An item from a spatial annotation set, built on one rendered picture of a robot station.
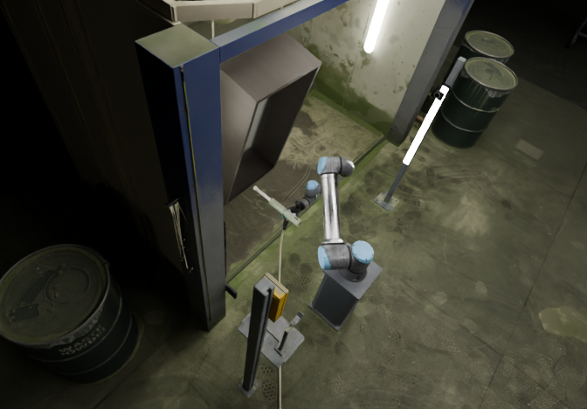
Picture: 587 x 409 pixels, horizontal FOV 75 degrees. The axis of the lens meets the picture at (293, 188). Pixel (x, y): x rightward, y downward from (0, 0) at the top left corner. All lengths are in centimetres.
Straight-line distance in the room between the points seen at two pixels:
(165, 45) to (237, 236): 236
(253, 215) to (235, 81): 166
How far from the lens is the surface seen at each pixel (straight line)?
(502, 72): 482
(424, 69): 405
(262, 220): 350
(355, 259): 246
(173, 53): 124
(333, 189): 249
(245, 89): 215
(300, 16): 155
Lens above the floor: 295
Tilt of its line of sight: 51 degrees down
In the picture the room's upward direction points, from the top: 12 degrees clockwise
